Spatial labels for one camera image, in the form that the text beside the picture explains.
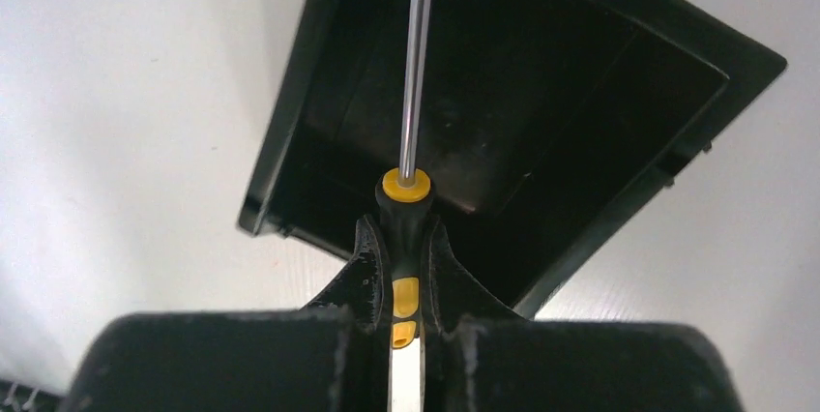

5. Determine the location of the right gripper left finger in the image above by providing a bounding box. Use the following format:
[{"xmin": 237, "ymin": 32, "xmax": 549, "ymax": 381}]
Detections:
[{"xmin": 305, "ymin": 215, "xmax": 393, "ymax": 332}]

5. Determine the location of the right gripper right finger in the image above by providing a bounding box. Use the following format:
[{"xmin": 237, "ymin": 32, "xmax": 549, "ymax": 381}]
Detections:
[{"xmin": 420, "ymin": 217, "xmax": 522, "ymax": 336}]

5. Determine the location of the black plastic bin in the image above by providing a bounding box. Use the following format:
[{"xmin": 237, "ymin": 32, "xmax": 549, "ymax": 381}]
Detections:
[{"xmin": 238, "ymin": 0, "xmax": 787, "ymax": 316}]

